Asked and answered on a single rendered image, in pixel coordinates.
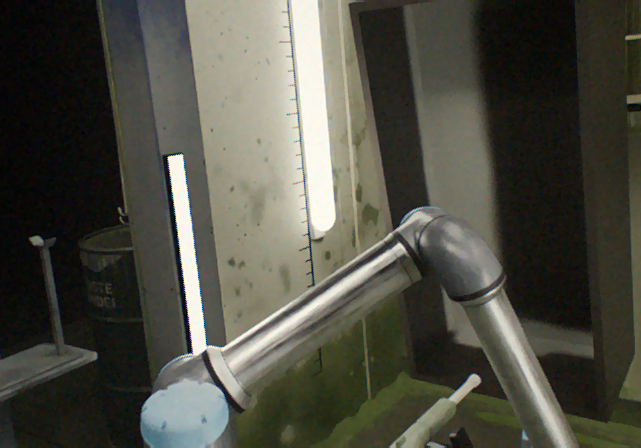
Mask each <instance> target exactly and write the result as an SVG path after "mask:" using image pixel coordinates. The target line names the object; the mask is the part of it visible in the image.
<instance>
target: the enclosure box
mask: <svg viewBox="0 0 641 448"><path fill-rule="evenodd" d="M348 7H349V13H350V19H351V25H352V31H353V37H354V44H355V50H356V55H357V61H358V67H359V73H360V79H361V85H362V91H363V97H364V103H365V109H366V115H367V121H368V127H369V133H370V138H371V144H372V150H373V156H374V162H375V168H376V174H377V180H378V186H379V192H380V198H381V204H382V210H383V216H384V221H385V227H386V233H387V237H388V236H389V234H391V233H392V232H394V231H395V230H397V229H398V228H399V227H400V225H401V223H402V221H403V219H404V218H405V217H406V216H407V215H408V214H409V213H410V212H412V211H413V210H415V209H418V208H422V207H435V208H440V209H443V210H445V211H447V212H448V213H450V214H451V215H453V216H456V217H459V218H461V219H463V220H465V221H466V222H467V223H469V224H470V225H471V226H472V227H473V228H474V229H475V230H476V231H477V232H478V233H479V234H480V236H481V237H482V238H483V239H484V241H485V242H486V243H487V245H488V246H489V248H490V249H491V251H492V252H493V254H494V255H496V257H497V259H498V260H499V262H500V264H501V266H502V268H503V271H504V273H505V275H506V278H505V281H504V283H503V285H502V287H503V289H504V291H505V294H506V296H507V298H508V300H509V302H510V304H511V306H512V308H513V310H514V313H515V315H516V317H517V319H518V321H519V323H520V326H521V328H522V330H523V333H525V335H526V337H527V339H528V341H529V343H530V345H531V347H532V350H533V352H534V354H535V356H536V358H537V360H538V362H539V364H540V366H541V369H542V371H543V373H544V375H545V377H546V380H548V382H549V384H550V386H551V389H552V391H553V393H554V395H555V397H556V399H557V401H558V403H559V405H560V408H561V410H562V412H563V413H566V414H567V415H572V416H577V417H581V418H586V419H590V420H595V421H601V422H605V423H608V421H609V419H610V416H611V414H612V411H613V409H614V406H615V404H616V401H617V399H618V396H619V394H620V391H621V389H622V385H623V383H624V380H625V378H626V375H627V373H628V370H629V368H630V365H631V363H632V360H633V358H634V355H635V334H634V302H633V285H632V270H631V237H630V206H629V173H628V141H627V122H628V109H627V77H626V44H625V12H624V9H625V0H358V1H355V2H352V3H349V4H348ZM397 299H398V304H399V310H400V316H401V322H402V328H403V334H404V340H405V346H406V352H407V358H408V364H409V370H410V376H411V378H412V379H416V380H420V381H425V382H431V383H435V385H440V386H445V387H449V388H454V389H458V390H459V389H460V388H461V387H462V386H463V385H464V384H465V383H466V382H467V381H468V379H469V377H471V376H472V375H477V376H479V378H480V384H479V385H478V386H477V387H474V388H473V389H472V390H471V391H469V392H472V393H477V394H481V395H486V396H491V397H496V398H501V399H505V400H509V399H508V397H507V395H506V393H505V391H504V389H503V387H502V385H500V383H499V380H498V378H497V376H496V374H495V372H494V370H493V368H492V366H491V364H490V362H489V360H488V358H487V356H486V354H485V351H484V349H483V347H482V345H481V343H480V341H479V339H478V337H477V335H476V333H475V331H474V329H473V327H472V325H471V324H470V323H469V321H468V319H467V317H466V315H465V313H464V311H463V309H462V307H461V305H460V304H458V303H454V302H452V301H450V300H449V298H448V296H447V294H446V292H445V290H444V289H443V287H442V285H441V284H440V282H439V280H438V279H437V277H436V276H435V274H434V273H433V272H432V273H431V274H429V275H428V276H426V277H425V278H423V279H422V280H420V281H417V282H415V283H414V284H412V285H411V286H409V287H408V288H406V289H405V290H403V291H402V292H401V293H399V294H398V295H397Z"/></svg>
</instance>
